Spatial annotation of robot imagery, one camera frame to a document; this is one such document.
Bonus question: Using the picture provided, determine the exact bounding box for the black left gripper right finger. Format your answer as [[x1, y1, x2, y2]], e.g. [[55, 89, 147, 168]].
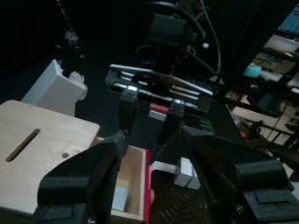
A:
[[182, 125, 299, 224]]

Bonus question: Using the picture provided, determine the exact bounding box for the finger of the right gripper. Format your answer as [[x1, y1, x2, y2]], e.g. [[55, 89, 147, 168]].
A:
[[154, 100, 187, 156], [118, 89, 141, 133]]

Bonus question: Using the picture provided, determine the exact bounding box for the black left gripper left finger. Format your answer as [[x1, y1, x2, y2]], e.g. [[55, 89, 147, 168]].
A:
[[31, 130, 130, 224]]

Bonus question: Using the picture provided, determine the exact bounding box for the red and white sushi piece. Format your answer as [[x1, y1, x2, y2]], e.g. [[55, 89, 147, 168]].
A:
[[147, 102, 171, 123]]

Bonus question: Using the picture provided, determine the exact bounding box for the green toy piece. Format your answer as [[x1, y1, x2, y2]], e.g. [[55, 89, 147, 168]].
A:
[[195, 117, 217, 136]]

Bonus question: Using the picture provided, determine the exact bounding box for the black toy stove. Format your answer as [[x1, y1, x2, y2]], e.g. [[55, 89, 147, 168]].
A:
[[149, 159, 221, 224]]

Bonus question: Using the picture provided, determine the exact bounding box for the white block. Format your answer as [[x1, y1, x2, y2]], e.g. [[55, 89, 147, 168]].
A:
[[111, 185, 130, 213]]

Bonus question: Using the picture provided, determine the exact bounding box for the wooden box with slot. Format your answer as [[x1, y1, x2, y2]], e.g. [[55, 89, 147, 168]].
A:
[[0, 99, 102, 217]]

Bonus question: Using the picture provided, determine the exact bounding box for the wooden tray with red edge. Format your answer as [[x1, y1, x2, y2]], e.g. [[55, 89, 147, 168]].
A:
[[110, 143, 153, 224]]

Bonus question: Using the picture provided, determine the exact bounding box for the white toy appliance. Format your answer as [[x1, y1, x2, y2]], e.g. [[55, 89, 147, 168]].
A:
[[20, 59, 90, 117]]

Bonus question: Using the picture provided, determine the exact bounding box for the black chair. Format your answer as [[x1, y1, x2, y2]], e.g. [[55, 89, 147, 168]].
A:
[[247, 92, 285, 119]]

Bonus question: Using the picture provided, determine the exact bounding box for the teal cup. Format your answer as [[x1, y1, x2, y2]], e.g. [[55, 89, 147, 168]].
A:
[[242, 63, 263, 79]]

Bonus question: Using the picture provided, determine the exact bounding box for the blue bin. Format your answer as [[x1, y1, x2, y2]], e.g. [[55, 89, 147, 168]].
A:
[[277, 4, 299, 37]]

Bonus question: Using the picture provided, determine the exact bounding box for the grey cable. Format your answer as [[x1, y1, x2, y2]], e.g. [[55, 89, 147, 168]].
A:
[[199, 0, 223, 75]]

